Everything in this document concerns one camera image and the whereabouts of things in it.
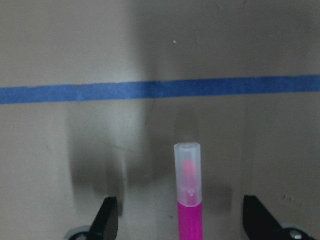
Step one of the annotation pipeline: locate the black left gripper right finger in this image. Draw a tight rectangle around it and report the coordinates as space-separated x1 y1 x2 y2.
242 195 287 240

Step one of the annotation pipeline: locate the pink marker pen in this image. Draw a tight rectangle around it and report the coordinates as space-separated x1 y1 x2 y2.
174 142 204 240

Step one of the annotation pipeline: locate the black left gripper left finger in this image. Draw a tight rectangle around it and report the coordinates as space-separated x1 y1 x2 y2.
87 197 119 240

